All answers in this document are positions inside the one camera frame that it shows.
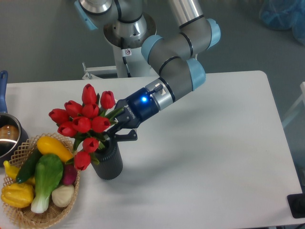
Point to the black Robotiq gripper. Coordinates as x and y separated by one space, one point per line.
137 108

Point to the red tulip bouquet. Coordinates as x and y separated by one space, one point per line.
86 123

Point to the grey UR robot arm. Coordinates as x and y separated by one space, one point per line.
196 34

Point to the dark grey ribbed vase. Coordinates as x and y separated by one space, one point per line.
110 161

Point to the purple red radish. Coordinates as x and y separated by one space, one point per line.
69 175

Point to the yellow squash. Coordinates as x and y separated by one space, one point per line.
49 145

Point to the green bok choy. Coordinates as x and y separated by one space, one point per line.
48 173

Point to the white garlic bulb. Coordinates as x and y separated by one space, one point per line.
62 196

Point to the dark green cucumber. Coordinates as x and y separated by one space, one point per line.
28 168

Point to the small yellow gourd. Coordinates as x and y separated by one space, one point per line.
12 172

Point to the yellow bell pepper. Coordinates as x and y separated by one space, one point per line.
17 195

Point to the woven wicker basket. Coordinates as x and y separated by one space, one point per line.
24 218

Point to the black device at table edge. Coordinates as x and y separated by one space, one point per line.
297 205

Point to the blue plastic bag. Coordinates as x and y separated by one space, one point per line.
285 15

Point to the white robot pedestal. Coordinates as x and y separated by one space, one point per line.
136 48

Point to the blue handled saucepan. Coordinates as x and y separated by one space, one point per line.
12 134

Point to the white frame at right edge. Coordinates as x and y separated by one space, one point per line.
295 109

